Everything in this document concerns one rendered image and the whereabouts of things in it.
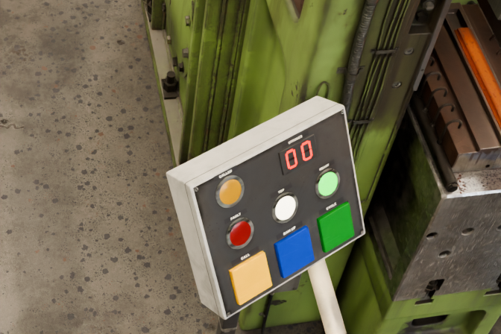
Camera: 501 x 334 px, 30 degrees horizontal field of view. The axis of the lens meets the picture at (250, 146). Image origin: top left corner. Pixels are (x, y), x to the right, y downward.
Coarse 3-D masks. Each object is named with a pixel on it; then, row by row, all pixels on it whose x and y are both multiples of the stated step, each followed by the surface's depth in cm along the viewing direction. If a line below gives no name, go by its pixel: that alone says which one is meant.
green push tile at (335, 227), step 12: (348, 204) 174; (324, 216) 172; (336, 216) 173; (348, 216) 175; (324, 228) 172; (336, 228) 174; (348, 228) 176; (324, 240) 173; (336, 240) 175; (324, 252) 174
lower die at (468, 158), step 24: (480, 24) 217; (456, 48) 211; (456, 72) 206; (456, 96) 202; (480, 96) 202; (432, 120) 204; (480, 120) 198; (456, 144) 195; (480, 144) 194; (456, 168) 198; (480, 168) 200
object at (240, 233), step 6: (240, 222) 161; (246, 222) 161; (234, 228) 160; (240, 228) 161; (246, 228) 162; (234, 234) 160; (240, 234) 161; (246, 234) 162; (234, 240) 161; (240, 240) 162; (246, 240) 162
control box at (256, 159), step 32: (256, 128) 166; (288, 128) 164; (320, 128) 166; (192, 160) 160; (224, 160) 158; (256, 160) 159; (288, 160) 163; (320, 160) 168; (352, 160) 173; (192, 192) 153; (256, 192) 161; (288, 192) 165; (320, 192) 170; (352, 192) 175; (192, 224) 158; (224, 224) 159; (256, 224) 163; (288, 224) 168; (192, 256) 165; (224, 256) 161; (320, 256) 175; (224, 288) 163
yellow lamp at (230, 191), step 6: (228, 180) 156; (234, 180) 157; (222, 186) 156; (228, 186) 157; (234, 186) 157; (240, 186) 158; (222, 192) 156; (228, 192) 157; (234, 192) 158; (240, 192) 159; (222, 198) 157; (228, 198) 157; (234, 198) 158
